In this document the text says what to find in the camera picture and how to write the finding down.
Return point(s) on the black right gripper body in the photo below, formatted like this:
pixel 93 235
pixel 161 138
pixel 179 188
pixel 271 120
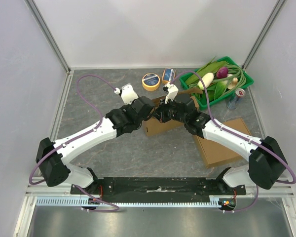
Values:
pixel 161 112

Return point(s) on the cardboard sheet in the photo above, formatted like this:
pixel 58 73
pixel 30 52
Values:
pixel 153 126

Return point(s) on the brown cardboard box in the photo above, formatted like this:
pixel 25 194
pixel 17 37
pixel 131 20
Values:
pixel 214 154

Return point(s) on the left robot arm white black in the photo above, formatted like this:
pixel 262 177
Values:
pixel 54 158

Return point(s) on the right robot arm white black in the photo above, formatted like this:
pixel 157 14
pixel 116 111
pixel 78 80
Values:
pixel 266 162

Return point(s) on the yellow tape roll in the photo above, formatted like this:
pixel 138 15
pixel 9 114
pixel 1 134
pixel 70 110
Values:
pixel 151 82

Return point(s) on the yellow sponge block blue label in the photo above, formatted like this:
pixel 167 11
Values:
pixel 168 75

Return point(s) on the green plastic tray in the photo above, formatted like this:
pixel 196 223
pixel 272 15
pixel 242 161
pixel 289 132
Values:
pixel 243 82

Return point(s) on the green leafy vegetable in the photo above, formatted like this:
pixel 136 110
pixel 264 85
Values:
pixel 215 90

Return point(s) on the purple onion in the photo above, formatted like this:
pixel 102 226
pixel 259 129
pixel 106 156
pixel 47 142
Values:
pixel 222 73

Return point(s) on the brown mushroom toy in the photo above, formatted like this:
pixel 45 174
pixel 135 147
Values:
pixel 233 83

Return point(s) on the green long beans bundle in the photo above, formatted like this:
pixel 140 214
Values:
pixel 233 71

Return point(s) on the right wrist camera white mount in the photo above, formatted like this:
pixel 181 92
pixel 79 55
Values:
pixel 171 91

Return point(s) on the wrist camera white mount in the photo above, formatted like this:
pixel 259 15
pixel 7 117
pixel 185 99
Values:
pixel 127 94
pixel 171 91

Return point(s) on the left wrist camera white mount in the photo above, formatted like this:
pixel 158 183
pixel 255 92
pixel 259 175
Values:
pixel 127 94

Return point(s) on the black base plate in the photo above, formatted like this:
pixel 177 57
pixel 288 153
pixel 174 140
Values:
pixel 154 196

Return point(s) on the grey slotted cable duct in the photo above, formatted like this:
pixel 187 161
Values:
pixel 88 202

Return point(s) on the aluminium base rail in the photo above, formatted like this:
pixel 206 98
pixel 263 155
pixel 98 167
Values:
pixel 273 188

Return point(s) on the aluminium frame post right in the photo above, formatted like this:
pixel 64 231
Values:
pixel 264 31

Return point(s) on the aluminium frame post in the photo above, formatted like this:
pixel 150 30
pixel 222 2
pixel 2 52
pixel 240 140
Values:
pixel 264 31
pixel 47 33

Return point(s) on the aluminium frame post left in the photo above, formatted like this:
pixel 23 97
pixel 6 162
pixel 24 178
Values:
pixel 47 33

